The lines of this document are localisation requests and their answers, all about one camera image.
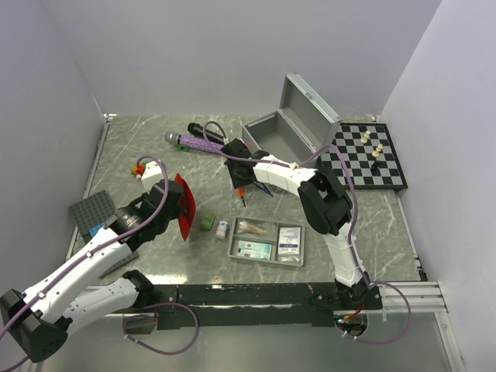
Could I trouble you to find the light blue gauze packet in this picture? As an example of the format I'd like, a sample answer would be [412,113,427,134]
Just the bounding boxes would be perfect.
[236,240,272,260]

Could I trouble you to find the green toy brick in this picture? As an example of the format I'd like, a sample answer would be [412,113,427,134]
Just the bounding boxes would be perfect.
[177,144,190,152]

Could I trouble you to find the cream chess pawn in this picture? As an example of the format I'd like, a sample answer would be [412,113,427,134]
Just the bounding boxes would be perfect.
[372,143,383,159]

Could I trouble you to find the green medicine box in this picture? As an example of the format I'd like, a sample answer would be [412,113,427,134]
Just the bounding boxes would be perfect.
[200,212,215,231]

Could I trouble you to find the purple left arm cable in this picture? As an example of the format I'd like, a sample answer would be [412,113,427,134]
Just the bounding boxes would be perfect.
[0,154,201,372]

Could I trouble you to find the chess board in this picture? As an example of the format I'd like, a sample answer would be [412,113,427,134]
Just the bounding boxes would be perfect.
[332,123,408,191]

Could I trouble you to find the cotton swabs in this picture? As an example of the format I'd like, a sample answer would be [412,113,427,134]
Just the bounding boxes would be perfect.
[236,220,267,236]

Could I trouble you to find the blue plastic tweezers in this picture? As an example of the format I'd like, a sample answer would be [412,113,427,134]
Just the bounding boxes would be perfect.
[253,182,274,197]

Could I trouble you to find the grey metal storage box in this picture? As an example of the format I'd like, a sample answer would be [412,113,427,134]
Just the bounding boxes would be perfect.
[242,73,341,163]

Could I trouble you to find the grey plastic divided tray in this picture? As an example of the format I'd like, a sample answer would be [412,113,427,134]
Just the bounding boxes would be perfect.
[227,216,305,267]

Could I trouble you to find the white blue instruction packet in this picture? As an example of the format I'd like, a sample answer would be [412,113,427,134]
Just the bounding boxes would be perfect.
[276,226,302,265]

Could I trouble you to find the cream chess piece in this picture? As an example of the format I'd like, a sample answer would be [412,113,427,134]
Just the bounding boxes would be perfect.
[360,131,371,144]

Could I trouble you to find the toy brick car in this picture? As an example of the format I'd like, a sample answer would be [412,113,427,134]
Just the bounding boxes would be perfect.
[131,163,146,180]

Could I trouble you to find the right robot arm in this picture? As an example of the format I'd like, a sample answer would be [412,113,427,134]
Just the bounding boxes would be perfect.
[218,139,374,310]

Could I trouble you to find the grey brick baseplate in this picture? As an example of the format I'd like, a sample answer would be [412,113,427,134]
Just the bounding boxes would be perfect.
[67,190,139,285]

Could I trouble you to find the blue toy brick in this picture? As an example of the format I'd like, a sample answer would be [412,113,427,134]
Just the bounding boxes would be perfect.
[89,223,105,236]

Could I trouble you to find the aluminium frame rail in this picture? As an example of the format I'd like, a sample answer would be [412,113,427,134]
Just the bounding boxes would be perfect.
[379,281,447,313]

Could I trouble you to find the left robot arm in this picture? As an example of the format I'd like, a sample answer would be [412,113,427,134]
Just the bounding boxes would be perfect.
[1,175,195,363]

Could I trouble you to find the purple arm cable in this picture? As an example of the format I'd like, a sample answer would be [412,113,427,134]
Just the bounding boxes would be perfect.
[201,121,412,344]
[0,154,201,372]

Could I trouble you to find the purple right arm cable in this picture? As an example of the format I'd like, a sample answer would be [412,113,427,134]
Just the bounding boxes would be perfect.
[201,121,412,344]

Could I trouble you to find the black microphone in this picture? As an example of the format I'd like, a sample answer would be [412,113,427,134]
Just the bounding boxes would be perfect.
[188,122,229,146]

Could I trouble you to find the orange handled scissors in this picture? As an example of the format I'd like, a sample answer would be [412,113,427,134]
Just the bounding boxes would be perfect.
[235,187,246,208]

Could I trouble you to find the red first aid pouch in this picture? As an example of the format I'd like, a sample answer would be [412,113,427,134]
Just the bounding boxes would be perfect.
[174,174,196,240]

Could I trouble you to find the black chess piece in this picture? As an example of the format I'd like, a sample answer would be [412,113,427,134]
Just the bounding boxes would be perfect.
[370,160,380,171]

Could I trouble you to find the black mounting base rail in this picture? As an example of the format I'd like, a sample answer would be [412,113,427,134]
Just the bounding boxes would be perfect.
[106,282,383,331]

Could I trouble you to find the purple glitter microphone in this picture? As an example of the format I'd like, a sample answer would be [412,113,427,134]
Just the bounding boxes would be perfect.
[164,132,224,153]

